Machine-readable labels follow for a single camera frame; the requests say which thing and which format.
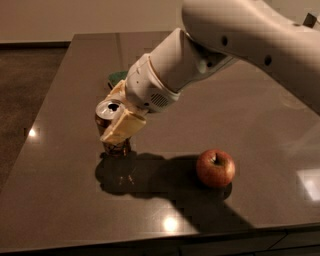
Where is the green yellow sponge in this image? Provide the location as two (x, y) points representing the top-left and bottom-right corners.
(108, 71), (128, 89)

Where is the red apple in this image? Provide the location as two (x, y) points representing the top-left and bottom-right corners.
(196, 149), (235, 188)

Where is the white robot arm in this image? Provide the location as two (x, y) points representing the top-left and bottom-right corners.
(101, 0), (320, 145)

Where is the orange soda can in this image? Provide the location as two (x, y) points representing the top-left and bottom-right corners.
(95, 99), (131, 157)

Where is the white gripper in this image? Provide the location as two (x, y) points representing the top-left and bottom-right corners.
(100, 54), (180, 145)

